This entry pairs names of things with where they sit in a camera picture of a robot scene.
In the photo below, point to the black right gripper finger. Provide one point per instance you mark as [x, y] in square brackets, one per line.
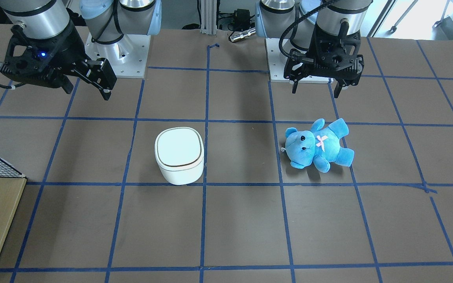
[98, 73]

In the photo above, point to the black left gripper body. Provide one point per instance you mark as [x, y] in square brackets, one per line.
[294, 67]

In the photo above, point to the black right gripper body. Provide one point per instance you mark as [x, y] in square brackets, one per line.
[68, 52]

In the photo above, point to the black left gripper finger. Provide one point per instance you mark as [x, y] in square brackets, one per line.
[340, 85]
[294, 83]

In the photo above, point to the white trash can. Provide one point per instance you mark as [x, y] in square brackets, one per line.
[179, 153]

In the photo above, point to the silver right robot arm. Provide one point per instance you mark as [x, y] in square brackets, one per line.
[107, 20]

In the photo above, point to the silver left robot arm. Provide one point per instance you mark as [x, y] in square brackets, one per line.
[293, 21]

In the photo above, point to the blue teddy bear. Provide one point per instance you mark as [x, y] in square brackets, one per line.
[319, 146]

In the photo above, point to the silver cylindrical connector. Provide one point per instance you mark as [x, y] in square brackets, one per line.
[237, 36]

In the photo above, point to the black power adapter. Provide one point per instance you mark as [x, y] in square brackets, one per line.
[241, 16]

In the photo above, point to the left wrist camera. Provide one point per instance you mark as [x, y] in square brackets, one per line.
[336, 56]

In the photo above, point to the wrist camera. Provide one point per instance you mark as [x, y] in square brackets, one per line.
[28, 62]
[336, 56]

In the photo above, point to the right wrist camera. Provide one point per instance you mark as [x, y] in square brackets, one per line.
[28, 62]

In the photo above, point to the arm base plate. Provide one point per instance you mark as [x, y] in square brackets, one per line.
[128, 57]
[277, 61]

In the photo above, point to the aluminium frame post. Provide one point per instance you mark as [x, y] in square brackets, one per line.
[208, 18]

